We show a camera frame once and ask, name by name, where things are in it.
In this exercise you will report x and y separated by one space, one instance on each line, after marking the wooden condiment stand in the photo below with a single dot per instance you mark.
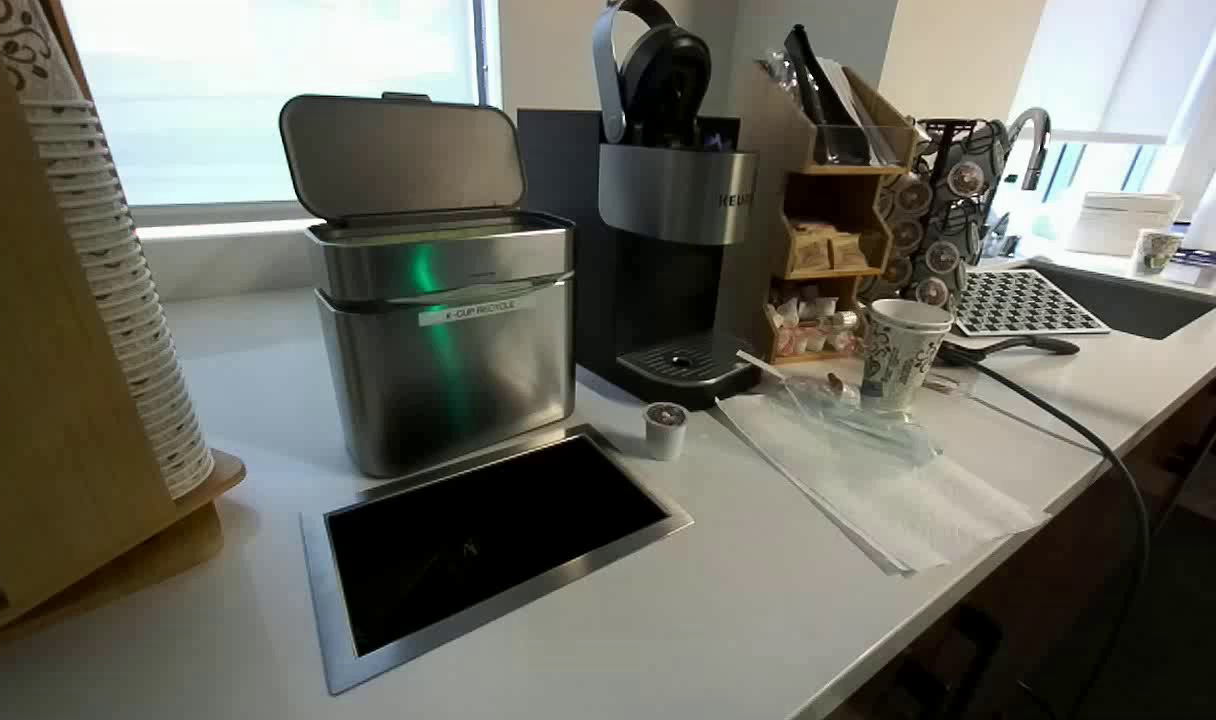
759 227

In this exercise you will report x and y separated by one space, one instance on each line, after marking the black countertop inset tray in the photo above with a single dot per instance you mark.
475 533

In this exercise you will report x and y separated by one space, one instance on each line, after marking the dark kitchen sink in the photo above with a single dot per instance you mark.
1131 306

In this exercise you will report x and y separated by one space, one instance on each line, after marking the chrome sink faucet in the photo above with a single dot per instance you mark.
1029 124

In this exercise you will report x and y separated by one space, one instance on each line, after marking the white box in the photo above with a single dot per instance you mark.
1121 220

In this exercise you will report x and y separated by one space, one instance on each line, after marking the stack of paper cups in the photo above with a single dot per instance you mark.
113 267

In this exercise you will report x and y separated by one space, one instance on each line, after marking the patterned paper cup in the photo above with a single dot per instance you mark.
896 350

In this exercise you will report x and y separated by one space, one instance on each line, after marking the small patterned mug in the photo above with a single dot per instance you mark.
1157 249

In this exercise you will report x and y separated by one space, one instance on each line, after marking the patterned drying mat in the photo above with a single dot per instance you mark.
1023 306

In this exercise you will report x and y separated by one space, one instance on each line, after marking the black silver coffee machine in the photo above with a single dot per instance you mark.
660 193

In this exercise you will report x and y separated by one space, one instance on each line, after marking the stainless steel trash bin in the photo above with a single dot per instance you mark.
433 375

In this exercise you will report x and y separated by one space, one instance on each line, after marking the black tongs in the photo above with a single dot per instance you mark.
810 83

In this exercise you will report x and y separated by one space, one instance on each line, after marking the grey coffee pod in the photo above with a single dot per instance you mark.
665 428

